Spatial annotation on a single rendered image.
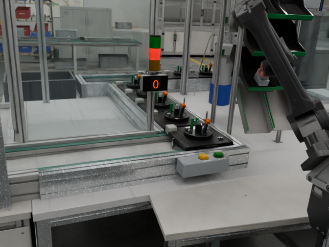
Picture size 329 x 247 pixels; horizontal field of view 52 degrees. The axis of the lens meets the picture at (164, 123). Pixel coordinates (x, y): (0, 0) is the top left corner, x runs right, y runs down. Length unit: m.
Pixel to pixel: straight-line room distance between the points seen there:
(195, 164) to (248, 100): 0.53
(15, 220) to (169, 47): 9.55
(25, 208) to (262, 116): 1.12
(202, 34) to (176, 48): 0.93
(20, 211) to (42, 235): 0.12
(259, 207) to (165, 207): 0.35
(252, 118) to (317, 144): 0.75
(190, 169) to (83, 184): 0.41
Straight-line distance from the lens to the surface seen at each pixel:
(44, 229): 1.31
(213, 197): 1.33
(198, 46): 10.83
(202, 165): 1.36
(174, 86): 2.79
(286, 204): 1.38
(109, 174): 1.31
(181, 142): 1.50
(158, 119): 1.78
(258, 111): 1.71
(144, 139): 1.60
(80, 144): 1.53
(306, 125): 1.01
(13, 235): 1.32
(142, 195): 1.31
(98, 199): 1.29
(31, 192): 1.32
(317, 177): 1.00
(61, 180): 1.29
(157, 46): 1.51
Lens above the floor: 1.55
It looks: 20 degrees down
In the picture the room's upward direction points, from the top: 3 degrees clockwise
